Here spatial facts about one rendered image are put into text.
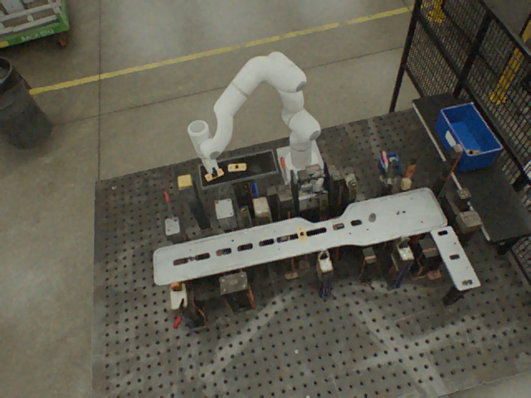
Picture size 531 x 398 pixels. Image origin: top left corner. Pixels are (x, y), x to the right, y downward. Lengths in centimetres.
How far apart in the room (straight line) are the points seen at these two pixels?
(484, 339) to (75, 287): 263
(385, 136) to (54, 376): 263
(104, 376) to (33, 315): 128
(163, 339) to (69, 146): 242
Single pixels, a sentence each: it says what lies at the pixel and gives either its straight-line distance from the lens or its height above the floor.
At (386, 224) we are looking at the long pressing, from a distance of 196.
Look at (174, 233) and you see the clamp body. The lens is 194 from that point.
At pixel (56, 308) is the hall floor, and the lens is 332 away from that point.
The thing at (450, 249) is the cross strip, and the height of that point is 100.
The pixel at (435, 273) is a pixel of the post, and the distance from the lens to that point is 224.
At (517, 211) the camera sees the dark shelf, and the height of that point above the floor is 103.
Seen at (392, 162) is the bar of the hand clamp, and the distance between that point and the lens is 190.
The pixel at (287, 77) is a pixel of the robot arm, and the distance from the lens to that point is 168.
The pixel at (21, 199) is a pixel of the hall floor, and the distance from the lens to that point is 399.
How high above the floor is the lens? 271
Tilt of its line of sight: 57 degrees down
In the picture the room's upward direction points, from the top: 9 degrees counter-clockwise
